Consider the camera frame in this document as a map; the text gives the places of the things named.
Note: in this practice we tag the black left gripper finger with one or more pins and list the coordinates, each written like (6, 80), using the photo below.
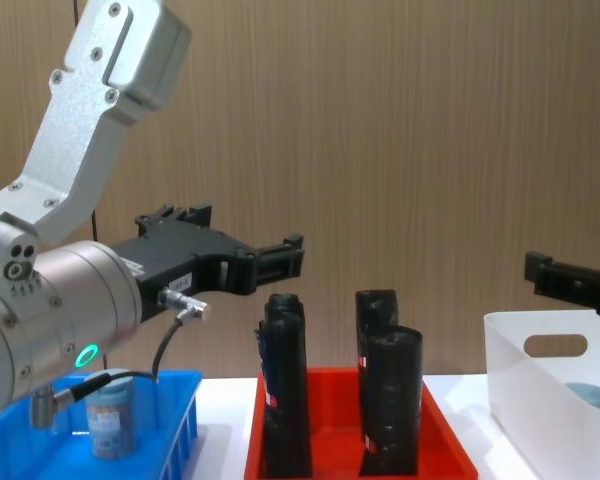
(180, 214)
(280, 260)

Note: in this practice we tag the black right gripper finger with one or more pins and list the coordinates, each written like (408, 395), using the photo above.
(565, 280)

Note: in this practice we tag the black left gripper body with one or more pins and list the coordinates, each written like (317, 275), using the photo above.
(180, 260)

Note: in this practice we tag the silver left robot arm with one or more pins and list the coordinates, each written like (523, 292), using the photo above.
(70, 150)

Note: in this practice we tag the can with teal lid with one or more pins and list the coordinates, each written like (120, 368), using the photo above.
(111, 425)
(587, 396)

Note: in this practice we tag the black bag roll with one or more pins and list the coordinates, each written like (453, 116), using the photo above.
(286, 380)
(377, 310)
(392, 400)

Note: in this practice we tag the white plastic basket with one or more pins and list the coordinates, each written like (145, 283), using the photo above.
(530, 400)

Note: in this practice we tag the red plastic bin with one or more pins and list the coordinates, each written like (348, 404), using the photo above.
(335, 440)

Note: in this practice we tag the blue plastic bin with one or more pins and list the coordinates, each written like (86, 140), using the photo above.
(20, 450)

